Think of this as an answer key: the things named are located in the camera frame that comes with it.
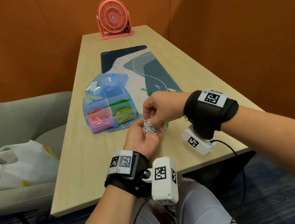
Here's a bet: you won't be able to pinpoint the person's left hand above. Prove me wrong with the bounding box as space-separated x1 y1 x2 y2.
120 116 168 163

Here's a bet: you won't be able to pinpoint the person's right hand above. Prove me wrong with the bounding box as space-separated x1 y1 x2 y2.
141 87 196 129

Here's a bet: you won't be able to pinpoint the pile of white paper clips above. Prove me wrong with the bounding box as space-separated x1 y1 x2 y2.
140 116 166 136

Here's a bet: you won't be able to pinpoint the person's right forearm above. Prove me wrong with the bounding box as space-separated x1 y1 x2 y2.
218 97 295 214

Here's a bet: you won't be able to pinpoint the person's left forearm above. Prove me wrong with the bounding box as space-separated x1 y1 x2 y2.
56 181 153 224

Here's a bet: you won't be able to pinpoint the heap of yellow paper clips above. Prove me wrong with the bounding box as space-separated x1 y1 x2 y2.
112 107 137 125

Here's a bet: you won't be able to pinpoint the loose green paper clips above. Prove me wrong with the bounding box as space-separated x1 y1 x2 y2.
138 85 158 99

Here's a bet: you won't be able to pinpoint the heap of green paper clips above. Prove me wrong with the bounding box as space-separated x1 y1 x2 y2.
109 98 132 108

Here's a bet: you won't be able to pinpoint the left wrist marker block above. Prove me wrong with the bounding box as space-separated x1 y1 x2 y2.
104 148 144 183

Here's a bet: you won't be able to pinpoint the wrist marker block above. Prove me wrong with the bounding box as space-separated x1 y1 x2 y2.
104 148 144 183
196 86 231 110

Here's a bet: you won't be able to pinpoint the heap of pink paper clips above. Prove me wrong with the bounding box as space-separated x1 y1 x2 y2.
88 115 115 133

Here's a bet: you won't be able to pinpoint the blue clear compartment box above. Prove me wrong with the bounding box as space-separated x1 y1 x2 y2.
78 70 139 135

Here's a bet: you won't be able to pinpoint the heap of orange paper clips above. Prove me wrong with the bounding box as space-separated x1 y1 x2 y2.
87 108 107 116

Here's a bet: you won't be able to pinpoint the blue grey patterned desk mat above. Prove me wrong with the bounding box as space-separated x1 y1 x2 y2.
95 40 188 133

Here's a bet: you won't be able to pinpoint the heap of blue paper clips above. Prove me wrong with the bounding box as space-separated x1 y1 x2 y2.
85 96 105 106

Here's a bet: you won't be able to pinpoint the right wrist marker block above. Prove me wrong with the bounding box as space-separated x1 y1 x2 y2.
196 86 231 110

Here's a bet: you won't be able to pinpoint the person's grey trousers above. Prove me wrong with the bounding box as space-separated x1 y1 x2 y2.
120 171 244 224

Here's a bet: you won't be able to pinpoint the pink desk fan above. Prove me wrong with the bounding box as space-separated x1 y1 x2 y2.
95 0 134 41

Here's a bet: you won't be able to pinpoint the white plastic bag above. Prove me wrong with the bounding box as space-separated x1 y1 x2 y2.
0 136 63 191

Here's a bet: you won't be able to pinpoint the grey armchair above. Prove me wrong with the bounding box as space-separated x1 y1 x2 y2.
0 84 91 224

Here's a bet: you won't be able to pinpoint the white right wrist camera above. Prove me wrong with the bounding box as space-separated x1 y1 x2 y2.
180 121 220 158

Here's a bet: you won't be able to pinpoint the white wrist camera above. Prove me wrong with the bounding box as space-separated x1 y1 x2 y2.
146 155 181 208
180 121 220 158

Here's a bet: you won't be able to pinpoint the black left wrist strap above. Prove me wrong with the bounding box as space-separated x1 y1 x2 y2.
100 149 156 203

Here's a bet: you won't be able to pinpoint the black wrist strap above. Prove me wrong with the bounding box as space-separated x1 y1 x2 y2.
181 85 244 143
100 149 156 203

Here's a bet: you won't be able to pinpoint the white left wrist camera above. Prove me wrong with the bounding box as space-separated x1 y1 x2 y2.
146 155 181 208

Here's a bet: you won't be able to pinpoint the black right wrist strap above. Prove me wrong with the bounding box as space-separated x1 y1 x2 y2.
181 85 244 143

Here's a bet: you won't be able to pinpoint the black left camera cable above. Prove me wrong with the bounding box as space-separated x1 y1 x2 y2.
120 196 157 224

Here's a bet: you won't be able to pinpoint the black camera cable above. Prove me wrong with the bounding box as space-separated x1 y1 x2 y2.
210 136 248 197
120 196 157 224

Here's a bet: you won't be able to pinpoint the black right camera cable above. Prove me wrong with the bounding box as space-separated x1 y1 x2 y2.
210 136 248 197

